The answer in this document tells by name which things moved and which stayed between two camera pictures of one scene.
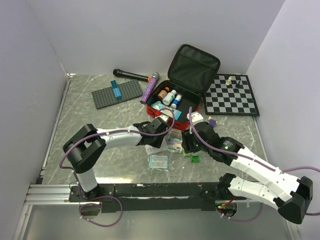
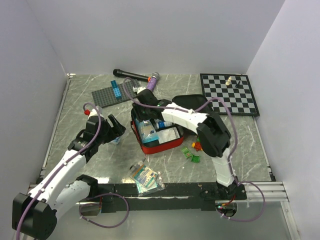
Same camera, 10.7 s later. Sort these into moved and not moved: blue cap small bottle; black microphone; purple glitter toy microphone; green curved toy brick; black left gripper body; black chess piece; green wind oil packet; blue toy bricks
Moved: blue cap small bottle; black left gripper body
Not moved: purple glitter toy microphone; black microphone; green curved toy brick; black chess piece; green wind oil packet; blue toy bricks
